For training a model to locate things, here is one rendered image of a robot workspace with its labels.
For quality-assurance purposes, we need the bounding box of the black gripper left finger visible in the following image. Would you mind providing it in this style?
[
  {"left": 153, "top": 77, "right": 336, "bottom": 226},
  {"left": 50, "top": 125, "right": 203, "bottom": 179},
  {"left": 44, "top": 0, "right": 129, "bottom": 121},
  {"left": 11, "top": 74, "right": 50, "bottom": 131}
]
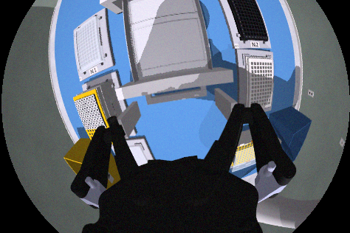
[{"left": 71, "top": 101, "right": 154, "bottom": 209}]

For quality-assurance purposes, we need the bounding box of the dark blue open bin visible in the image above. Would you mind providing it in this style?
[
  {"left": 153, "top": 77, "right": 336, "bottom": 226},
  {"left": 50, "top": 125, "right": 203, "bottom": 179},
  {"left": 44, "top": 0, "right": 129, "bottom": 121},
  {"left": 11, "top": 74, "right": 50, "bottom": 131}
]
[{"left": 269, "top": 106, "right": 312, "bottom": 162}]

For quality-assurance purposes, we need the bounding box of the yellow open bin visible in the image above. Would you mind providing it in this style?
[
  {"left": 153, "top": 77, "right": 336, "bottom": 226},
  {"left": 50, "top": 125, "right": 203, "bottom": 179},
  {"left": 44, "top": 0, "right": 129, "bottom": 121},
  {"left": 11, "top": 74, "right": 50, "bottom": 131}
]
[{"left": 64, "top": 138, "right": 120, "bottom": 189}]

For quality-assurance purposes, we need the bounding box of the blue bench mat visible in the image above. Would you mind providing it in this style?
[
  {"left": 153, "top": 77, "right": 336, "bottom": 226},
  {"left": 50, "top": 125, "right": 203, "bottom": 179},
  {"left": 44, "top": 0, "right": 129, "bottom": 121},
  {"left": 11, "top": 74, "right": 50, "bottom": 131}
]
[{"left": 55, "top": 0, "right": 295, "bottom": 161}]

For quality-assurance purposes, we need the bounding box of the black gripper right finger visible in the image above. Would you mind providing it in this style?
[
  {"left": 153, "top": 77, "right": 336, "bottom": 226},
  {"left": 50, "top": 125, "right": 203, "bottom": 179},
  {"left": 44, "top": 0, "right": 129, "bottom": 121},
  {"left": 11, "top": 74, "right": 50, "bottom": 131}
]
[{"left": 182, "top": 88, "right": 296, "bottom": 206}]

